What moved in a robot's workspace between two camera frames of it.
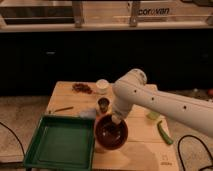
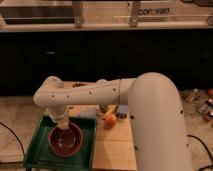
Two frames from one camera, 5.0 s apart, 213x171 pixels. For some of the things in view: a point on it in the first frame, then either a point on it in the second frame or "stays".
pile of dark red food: (81, 88) stays
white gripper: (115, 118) to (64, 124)
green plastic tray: (63, 142) stays
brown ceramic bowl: (109, 135) to (65, 142)
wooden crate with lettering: (37, 16) stays
